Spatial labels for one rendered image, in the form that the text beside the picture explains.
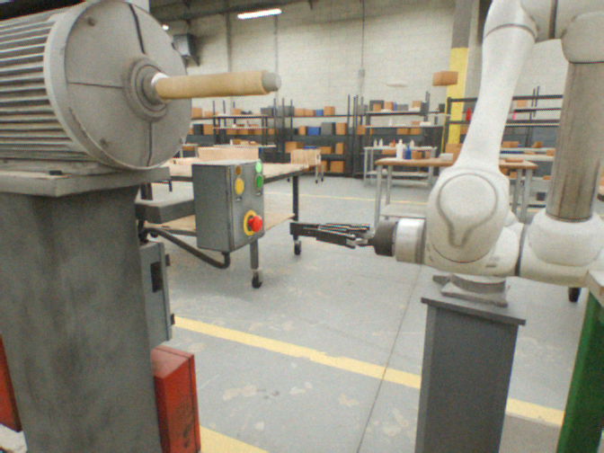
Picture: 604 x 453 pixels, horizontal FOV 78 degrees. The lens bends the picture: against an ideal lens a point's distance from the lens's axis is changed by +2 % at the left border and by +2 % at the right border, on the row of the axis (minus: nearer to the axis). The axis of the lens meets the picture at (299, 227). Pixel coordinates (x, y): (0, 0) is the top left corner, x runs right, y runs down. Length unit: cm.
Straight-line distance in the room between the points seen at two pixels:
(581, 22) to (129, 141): 87
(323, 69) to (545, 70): 584
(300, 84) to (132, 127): 1202
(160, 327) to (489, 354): 92
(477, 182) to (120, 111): 51
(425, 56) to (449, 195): 1121
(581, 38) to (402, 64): 1084
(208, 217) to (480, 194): 56
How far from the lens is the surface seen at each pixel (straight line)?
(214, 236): 86
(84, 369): 86
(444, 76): 420
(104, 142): 61
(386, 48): 1194
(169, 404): 106
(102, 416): 94
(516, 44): 96
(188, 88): 60
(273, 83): 53
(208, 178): 84
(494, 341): 124
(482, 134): 68
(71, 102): 60
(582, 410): 97
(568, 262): 117
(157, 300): 100
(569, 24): 101
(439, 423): 143
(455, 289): 124
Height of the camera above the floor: 118
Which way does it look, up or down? 14 degrees down
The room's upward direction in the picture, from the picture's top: straight up
